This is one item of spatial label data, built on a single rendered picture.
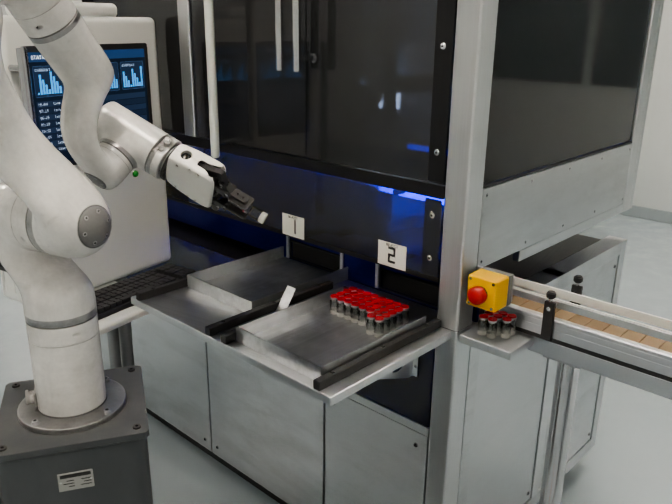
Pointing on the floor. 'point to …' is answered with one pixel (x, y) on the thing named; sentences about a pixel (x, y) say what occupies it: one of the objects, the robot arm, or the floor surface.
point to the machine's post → (460, 238)
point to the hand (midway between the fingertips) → (240, 204)
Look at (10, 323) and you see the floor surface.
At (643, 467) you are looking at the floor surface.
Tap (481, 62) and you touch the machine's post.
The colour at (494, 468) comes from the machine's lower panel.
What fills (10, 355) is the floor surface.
